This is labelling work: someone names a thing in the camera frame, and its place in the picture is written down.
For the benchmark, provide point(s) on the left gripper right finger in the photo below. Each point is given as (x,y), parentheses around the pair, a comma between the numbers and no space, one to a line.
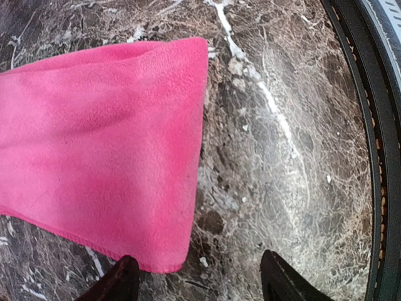
(280,281)

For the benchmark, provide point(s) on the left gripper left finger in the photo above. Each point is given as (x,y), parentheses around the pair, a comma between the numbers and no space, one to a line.
(121,282)

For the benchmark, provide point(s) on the pink towel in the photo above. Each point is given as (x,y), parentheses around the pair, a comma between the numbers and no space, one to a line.
(102,147)

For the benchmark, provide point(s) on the black front rail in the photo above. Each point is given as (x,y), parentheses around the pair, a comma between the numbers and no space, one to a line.
(374,61)

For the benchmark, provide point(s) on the white slotted cable duct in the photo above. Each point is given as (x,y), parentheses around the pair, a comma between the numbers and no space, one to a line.
(387,13)

